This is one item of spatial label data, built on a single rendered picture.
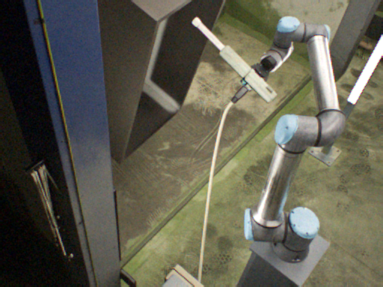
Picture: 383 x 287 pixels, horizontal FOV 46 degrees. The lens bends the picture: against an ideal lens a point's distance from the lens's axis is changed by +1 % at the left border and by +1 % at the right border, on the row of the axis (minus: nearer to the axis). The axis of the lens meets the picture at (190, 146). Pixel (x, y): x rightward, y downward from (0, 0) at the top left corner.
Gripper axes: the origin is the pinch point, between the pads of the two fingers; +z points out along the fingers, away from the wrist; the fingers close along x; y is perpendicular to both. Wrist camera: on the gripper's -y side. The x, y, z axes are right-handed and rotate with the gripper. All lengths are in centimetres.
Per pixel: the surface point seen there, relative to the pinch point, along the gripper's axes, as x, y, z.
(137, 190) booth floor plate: 2, 144, 7
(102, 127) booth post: 22, -24, 78
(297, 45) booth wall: -8, 123, -200
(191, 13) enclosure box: 49, 32, -39
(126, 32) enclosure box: 52, 7, 22
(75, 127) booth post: 25, -30, 87
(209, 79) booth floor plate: 26, 151, -120
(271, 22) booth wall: 24, 126, -202
